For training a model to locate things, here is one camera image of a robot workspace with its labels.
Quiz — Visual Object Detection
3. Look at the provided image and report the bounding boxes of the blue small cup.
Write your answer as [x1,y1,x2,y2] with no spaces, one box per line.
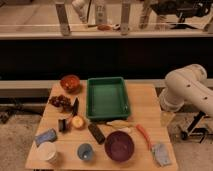
[77,143,94,161]

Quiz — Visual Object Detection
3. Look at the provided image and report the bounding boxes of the small black box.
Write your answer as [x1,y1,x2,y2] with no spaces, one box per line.
[58,119,67,132]

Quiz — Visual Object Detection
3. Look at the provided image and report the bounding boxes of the orange carrot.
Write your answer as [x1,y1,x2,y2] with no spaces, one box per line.
[136,124,152,150]

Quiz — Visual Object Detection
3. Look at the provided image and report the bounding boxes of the orange red bowl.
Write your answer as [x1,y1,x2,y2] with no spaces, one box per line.
[60,75,80,93]

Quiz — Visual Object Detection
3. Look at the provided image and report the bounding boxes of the black office chair base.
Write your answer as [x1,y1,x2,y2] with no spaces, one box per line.
[180,111,213,143]

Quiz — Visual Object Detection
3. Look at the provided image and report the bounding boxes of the dark grape bunch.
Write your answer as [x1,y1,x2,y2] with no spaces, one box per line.
[49,95,72,112]

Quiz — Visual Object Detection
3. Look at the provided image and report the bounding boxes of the purple bowl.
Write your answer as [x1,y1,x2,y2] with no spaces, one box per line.
[104,131,134,162]

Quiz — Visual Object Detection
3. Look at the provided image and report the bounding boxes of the red yellow apple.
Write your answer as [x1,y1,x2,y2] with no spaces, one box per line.
[71,116,84,129]

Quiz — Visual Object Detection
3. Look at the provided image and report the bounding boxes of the black tripod stand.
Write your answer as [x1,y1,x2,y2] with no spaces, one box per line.
[0,102,43,124]

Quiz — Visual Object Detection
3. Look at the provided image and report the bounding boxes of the green plastic tray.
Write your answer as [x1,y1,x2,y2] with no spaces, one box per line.
[86,77,131,121]

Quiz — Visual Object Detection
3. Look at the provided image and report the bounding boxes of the white cup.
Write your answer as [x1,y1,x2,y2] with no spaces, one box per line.
[36,142,57,163]

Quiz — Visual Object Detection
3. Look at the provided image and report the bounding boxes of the grey blue towel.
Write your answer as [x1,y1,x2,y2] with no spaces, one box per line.
[152,143,172,167]

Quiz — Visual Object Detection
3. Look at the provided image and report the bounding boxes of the black remote control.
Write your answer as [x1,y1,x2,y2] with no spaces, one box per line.
[88,123,105,145]

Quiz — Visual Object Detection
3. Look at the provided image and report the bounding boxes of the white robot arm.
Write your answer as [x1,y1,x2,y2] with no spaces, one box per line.
[159,64,213,118]

